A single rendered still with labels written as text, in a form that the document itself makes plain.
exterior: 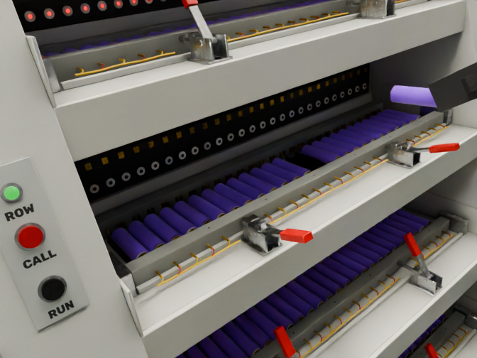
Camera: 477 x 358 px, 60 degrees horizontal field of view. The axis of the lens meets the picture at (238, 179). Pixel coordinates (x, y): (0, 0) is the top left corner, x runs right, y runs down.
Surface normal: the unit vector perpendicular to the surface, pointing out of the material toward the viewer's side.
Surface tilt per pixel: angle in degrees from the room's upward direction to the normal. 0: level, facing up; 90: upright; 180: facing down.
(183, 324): 105
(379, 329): 16
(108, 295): 90
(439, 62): 90
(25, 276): 90
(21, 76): 90
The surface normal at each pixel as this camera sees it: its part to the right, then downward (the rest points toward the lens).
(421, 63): -0.79, 0.35
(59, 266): 0.56, 0.05
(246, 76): 0.61, 0.30
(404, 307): -0.11, -0.89
